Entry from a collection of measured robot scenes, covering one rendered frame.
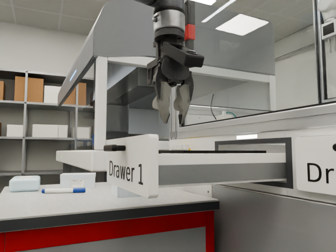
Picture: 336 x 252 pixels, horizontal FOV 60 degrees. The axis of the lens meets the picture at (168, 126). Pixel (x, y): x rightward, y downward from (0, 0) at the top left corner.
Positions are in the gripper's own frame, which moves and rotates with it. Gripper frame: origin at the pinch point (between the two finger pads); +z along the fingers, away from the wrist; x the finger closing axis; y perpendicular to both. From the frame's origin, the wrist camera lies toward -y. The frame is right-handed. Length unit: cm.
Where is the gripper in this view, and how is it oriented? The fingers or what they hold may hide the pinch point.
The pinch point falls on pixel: (174, 117)
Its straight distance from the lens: 65.4
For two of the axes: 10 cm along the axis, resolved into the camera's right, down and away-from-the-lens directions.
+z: 0.1, 10.0, -0.9
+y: -4.8, 0.8, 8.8
